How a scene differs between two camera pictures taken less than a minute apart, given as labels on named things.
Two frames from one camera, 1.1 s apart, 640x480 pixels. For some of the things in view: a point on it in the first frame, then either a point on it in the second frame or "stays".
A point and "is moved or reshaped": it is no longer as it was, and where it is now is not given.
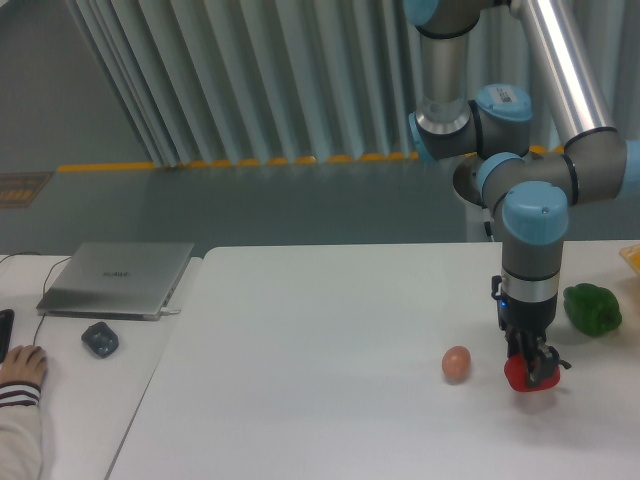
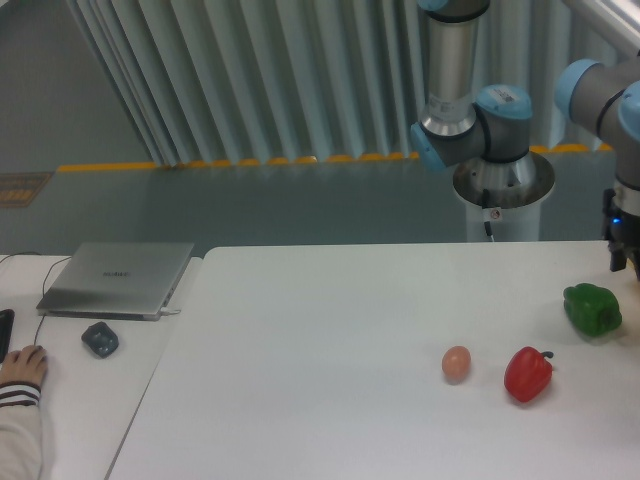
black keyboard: [7, 321] stays
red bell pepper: [516, 374] is moved or reshaped
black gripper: [525, 325] -> [621, 231]
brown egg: [456, 364] stays
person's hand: [24, 363] stays
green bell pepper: [592, 309] stays
